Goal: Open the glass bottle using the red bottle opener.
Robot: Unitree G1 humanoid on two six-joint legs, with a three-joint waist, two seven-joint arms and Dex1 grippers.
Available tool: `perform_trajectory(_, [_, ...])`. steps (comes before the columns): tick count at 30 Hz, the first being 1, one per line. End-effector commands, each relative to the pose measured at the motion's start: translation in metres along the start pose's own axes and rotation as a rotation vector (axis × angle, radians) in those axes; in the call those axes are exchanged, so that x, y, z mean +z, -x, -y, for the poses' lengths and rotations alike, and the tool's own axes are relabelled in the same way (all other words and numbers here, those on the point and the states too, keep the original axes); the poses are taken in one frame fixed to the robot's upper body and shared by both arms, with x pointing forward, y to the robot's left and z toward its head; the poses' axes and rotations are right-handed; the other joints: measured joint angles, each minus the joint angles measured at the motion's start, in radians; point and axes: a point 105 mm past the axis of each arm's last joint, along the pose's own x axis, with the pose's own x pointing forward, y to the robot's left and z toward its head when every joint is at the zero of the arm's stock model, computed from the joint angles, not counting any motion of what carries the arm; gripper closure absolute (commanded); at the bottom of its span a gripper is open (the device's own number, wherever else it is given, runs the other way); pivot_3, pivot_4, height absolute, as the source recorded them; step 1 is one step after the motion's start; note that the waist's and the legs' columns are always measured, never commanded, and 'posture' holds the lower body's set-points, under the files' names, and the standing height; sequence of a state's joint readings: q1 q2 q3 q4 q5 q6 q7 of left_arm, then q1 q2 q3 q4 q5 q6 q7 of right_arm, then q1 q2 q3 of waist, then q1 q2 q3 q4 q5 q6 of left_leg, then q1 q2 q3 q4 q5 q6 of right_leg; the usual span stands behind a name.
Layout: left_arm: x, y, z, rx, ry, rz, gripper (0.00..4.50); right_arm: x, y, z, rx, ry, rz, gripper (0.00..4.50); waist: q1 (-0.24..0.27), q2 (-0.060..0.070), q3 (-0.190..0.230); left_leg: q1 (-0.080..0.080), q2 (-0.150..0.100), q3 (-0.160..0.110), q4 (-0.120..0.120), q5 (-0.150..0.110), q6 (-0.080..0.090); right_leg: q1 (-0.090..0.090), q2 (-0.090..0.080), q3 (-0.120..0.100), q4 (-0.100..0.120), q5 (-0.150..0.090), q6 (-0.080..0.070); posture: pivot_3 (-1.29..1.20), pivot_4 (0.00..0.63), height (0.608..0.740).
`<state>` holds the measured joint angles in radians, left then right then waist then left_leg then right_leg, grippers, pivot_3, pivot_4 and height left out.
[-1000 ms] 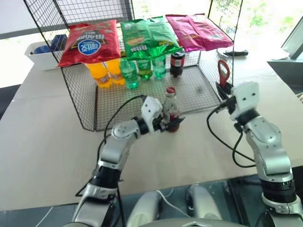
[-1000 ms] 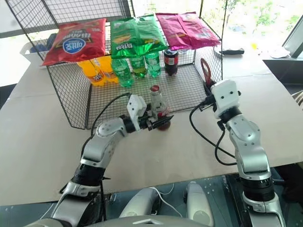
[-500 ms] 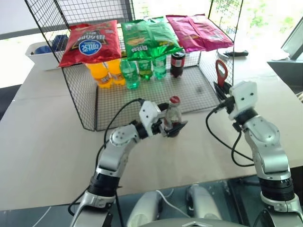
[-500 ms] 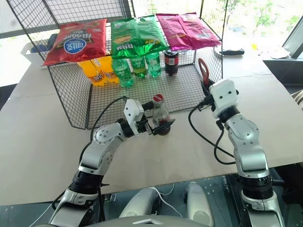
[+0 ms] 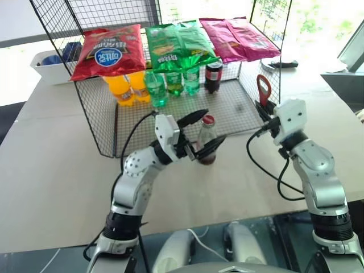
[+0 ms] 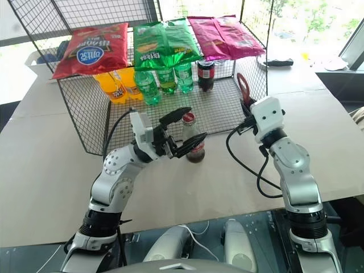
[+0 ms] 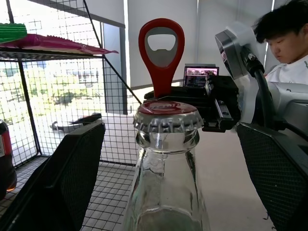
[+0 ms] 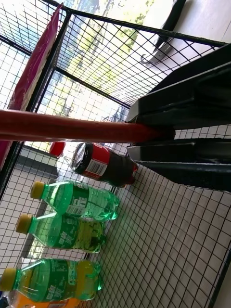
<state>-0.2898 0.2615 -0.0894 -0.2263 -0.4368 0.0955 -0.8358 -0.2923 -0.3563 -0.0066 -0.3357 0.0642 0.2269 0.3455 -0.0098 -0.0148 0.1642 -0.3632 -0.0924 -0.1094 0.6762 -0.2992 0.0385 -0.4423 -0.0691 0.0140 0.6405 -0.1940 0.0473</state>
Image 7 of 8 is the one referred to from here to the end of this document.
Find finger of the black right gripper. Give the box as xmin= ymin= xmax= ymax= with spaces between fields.
xmin=143 ymin=86 xmax=207 ymax=100
xmin=166 ymin=96 xmax=214 ymax=121

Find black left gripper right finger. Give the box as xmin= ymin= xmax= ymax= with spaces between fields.
xmin=236 ymin=122 xmax=308 ymax=231

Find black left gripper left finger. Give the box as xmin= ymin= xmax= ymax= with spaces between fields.
xmin=0 ymin=122 xmax=106 ymax=231

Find red bottle opener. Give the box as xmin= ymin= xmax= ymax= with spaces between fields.
xmin=138 ymin=18 xmax=186 ymax=101

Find clear glass bottle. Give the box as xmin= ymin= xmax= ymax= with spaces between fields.
xmin=122 ymin=129 xmax=211 ymax=231

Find open laptop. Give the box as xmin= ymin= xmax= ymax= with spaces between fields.
xmin=182 ymin=64 xmax=220 ymax=87

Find red and silver bottle cap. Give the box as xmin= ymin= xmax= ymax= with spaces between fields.
xmin=133 ymin=100 xmax=205 ymax=133

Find dark cola bottle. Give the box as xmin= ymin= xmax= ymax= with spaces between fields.
xmin=0 ymin=119 xmax=18 ymax=200

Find dark flat object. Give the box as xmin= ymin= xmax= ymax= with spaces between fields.
xmin=50 ymin=112 xmax=103 ymax=132

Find person in white shirt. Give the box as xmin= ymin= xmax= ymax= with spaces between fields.
xmin=252 ymin=0 xmax=308 ymax=85

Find pink snack packet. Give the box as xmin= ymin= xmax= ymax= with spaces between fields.
xmin=0 ymin=33 xmax=119 ymax=55

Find green snack packet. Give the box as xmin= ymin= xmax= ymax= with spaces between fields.
xmin=0 ymin=23 xmax=28 ymax=44

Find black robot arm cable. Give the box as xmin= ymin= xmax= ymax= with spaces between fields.
xmin=242 ymin=47 xmax=308 ymax=145

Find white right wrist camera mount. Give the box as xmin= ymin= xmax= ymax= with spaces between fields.
xmin=215 ymin=21 xmax=268 ymax=125

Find black wire rack shelf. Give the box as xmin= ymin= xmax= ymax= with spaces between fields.
xmin=0 ymin=0 xmax=142 ymax=231

